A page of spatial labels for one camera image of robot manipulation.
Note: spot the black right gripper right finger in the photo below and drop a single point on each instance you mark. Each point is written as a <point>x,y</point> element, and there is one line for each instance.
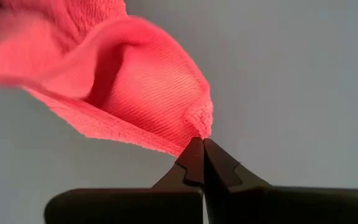
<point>259,205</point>

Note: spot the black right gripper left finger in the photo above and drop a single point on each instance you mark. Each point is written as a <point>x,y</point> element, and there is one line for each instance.
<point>166,202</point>

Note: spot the pink terry towel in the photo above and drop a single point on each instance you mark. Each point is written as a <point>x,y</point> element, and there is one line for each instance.
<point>129,81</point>

